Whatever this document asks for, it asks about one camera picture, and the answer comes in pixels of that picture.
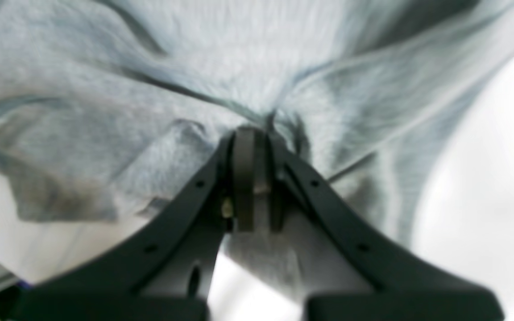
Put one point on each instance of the right gripper black image-right left finger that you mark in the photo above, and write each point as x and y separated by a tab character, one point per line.
163	272

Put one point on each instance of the right gripper black image-right right finger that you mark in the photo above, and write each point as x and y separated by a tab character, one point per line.
351	271

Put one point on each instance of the grey t-shirt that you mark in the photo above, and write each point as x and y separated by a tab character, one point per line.
108	107

